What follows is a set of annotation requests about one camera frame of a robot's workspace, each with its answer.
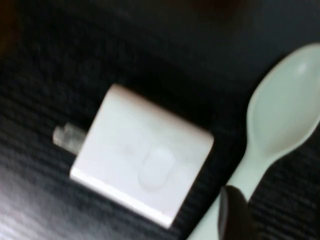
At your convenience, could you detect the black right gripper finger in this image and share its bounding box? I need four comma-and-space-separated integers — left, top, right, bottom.
217, 185, 265, 240

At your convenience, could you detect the pale plastic spoon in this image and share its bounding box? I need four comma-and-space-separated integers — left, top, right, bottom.
186, 42, 320, 240

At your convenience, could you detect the white power adapter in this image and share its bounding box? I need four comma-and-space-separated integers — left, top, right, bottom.
52, 83, 215, 229

